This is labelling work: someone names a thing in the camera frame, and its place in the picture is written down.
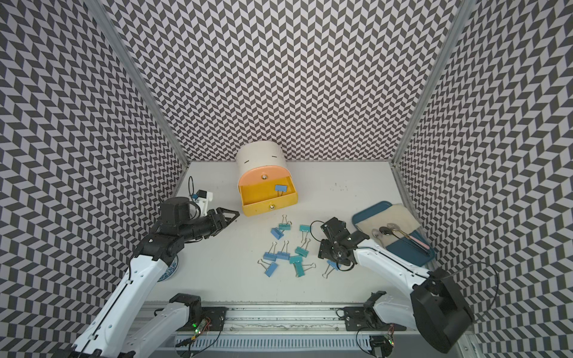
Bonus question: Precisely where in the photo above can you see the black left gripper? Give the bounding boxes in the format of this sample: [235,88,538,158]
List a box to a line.
[179,206,240,243]

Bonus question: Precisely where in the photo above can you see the yellow drawer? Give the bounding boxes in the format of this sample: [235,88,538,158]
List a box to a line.
[239,177,298,216]

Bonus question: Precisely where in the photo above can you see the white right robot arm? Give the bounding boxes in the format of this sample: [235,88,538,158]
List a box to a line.
[319,217,475,354]

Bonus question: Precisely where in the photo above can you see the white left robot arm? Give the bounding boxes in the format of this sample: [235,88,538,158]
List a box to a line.
[53,197,240,357]

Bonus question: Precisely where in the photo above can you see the green binder clip middle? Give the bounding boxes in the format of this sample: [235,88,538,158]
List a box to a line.
[295,240,310,257]

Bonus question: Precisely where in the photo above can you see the green binder clip centre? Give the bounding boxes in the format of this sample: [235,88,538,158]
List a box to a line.
[289,255,304,264]

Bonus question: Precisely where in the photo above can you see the green binder clip upper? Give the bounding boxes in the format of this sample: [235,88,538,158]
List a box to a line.
[299,225,310,243]

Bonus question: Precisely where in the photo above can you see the green binder clip top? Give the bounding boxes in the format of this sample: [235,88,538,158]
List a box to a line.
[278,215,292,231]

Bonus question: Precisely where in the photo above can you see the white round drawer cabinet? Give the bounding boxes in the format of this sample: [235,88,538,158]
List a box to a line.
[235,141,287,179]

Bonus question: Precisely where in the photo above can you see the metal spoons on cloth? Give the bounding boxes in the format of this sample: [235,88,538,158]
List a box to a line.
[372,223,413,247]

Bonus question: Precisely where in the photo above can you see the beige cloth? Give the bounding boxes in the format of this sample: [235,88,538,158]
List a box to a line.
[352,201,422,248]

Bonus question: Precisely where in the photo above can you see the blue patterned bowl near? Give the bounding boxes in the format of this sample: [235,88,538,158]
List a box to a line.
[158,256,179,283]

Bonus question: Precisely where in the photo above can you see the teal cutting board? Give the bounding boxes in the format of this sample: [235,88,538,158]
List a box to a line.
[369,228,436,266]

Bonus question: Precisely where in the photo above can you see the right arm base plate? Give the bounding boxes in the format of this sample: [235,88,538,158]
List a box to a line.
[337,306,407,332]

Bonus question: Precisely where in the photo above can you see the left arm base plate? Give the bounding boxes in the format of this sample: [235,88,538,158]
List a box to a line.
[178,307,228,332]

